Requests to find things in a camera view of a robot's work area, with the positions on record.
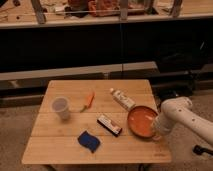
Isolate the orange ceramic bowl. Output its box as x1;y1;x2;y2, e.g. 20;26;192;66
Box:
127;106;158;140

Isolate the black object on floor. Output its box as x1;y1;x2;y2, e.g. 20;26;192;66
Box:
193;145;213;156

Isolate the wooden workbench in background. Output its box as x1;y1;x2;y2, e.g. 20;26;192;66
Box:
0;0;213;29

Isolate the orange toy carrot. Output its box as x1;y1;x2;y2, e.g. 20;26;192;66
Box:
80;92;95;112

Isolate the wooden folding table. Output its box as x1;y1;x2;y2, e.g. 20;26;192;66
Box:
22;80;171;165

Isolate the black and white box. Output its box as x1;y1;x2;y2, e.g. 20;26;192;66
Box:
97;114;122;137

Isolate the white bottle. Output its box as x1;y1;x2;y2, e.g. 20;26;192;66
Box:
110;88;136;111

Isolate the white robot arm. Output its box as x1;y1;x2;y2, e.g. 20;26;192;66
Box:
152;97;213;146

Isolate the blue sponge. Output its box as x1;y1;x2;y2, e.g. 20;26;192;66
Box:
78;131;100;153

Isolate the translucent plastic cup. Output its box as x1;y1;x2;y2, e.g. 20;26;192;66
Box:
51;97;70;120

